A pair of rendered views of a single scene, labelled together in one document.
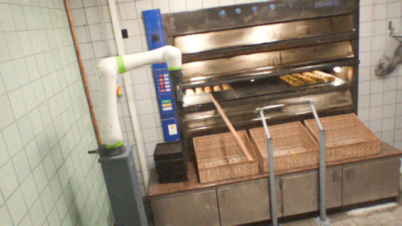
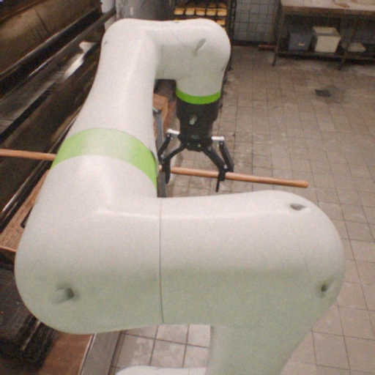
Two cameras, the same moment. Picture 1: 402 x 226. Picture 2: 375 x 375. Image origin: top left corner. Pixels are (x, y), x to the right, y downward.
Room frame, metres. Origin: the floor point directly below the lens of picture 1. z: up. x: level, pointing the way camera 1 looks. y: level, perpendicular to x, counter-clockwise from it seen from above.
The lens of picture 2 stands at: (1.95, 0.72, 2.03)
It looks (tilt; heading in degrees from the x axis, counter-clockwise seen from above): 44 degrees down; 283
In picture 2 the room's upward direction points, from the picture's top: straight up
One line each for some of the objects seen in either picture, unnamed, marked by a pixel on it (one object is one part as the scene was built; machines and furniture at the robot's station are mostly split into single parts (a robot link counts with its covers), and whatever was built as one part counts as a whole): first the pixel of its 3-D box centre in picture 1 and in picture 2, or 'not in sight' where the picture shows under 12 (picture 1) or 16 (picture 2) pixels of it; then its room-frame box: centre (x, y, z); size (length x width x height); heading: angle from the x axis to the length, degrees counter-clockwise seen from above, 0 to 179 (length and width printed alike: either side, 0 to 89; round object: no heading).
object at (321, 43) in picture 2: not in sight; (324, 39); (0.94, -4.82, 0.35); 0.50 x 0.36 x 0.24; 96
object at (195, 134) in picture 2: (178, 83); (195, 133); (2.06, 0.14, 1.63); 0.08 x 0.07 x 0.09; 2
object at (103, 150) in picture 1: (107, 149); not in sight; (2.06, 0.70, 1.23); 0.26 x 0.15 x 0.06; 90
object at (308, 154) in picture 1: (282, 145); not in sight; (2.85, -0.75, 0.72); 0.56 x 0.49 x 0.28; 95
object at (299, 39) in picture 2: not in sight; (298, 37); (1.35, -4.79, 0.35); 0.50 x 0.36 x 0.24; 94
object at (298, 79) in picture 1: (305, 76); not in sight; (3.60, -1.25, 1.21); 0.61 x 0.48 x 0.06; 4
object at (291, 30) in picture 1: (265, 33); not in sight; (3.12, -0.70, 1.80); 1.79 x 0.11 x 0.19; 94
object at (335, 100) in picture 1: (270, 109); (56, 118); (3.12, -0.70, 1.02); 1.79 x 0.11 x 0.19; 94
